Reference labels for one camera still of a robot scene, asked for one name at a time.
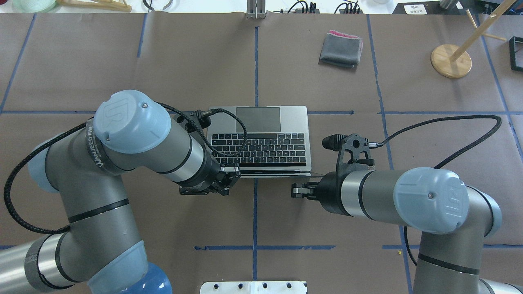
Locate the wooden dish rack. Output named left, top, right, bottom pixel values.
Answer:
left=56, top=0, right=132, bottom=13

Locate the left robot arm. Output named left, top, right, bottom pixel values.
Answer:
left=1, top=90, right=240, bottom=294

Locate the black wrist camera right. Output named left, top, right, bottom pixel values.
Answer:
left=322, top=134, right=376, bottom=176

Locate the aluminium frame post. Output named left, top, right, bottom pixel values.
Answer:
left=246, top=0, right=266, bottom=19

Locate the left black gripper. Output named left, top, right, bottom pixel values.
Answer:
left=179, top=165, right=241, bottom=196

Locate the black picture frame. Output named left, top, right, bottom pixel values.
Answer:
left=508, top=36, right=523, bottom=72

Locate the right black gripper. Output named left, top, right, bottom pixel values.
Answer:
left=291, top=172, right=348, bottom=216

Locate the wooden stand with round base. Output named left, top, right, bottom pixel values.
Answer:
left=430, top=0, right=516, bottom=79

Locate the grey laptop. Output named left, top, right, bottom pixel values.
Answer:
left=207, top=106, right=313, bottom=178

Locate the folded grey cloth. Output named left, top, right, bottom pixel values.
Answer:
left=319, top=30, right=364, bottom=68

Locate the light green plate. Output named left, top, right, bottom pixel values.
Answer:
left=12, top=0, right=57, bottom=13

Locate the black braided cable right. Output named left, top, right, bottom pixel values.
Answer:
left=368, top=115, right=502, bottom=267

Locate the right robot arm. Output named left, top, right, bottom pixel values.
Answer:
left=292, top=167, right=522, bottom=294

